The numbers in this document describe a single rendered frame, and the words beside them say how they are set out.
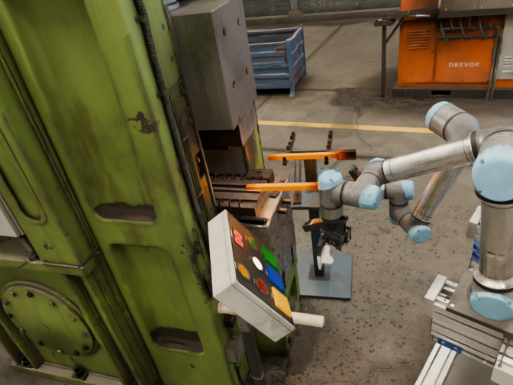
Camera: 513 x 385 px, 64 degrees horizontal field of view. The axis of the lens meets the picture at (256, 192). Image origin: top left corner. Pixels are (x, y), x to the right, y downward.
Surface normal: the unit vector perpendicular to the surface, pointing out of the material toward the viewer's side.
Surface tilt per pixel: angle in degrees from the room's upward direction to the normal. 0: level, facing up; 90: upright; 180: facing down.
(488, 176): 83
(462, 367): 0
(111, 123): 89
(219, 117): 90
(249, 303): 90
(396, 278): 0
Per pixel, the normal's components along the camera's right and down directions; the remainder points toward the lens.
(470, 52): -0.41, 0.55
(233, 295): 0.15, 0.53
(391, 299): -0.14, -0.83
